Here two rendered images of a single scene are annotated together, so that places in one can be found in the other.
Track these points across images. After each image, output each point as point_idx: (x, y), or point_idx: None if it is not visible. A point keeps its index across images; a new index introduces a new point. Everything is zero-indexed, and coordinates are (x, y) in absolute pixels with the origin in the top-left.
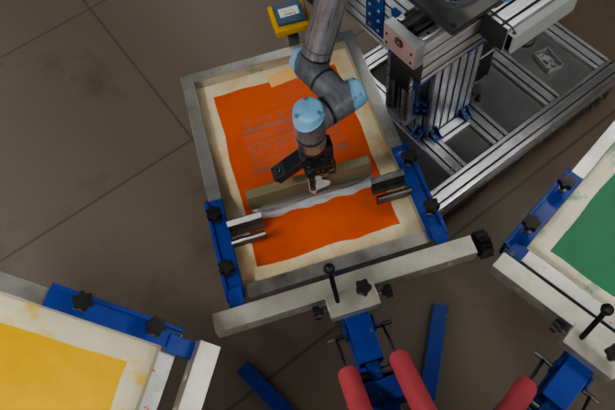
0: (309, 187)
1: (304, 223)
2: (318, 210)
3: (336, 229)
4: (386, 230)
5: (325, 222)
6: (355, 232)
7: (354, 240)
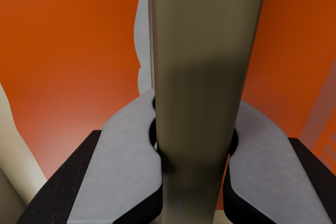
0: (105, 146)
1: (68, 0)
2: (116, 65)
3: (44, 95)
4: (42, 180)
5: (67, 73)
6: (33, 132)
7: (12, 124)
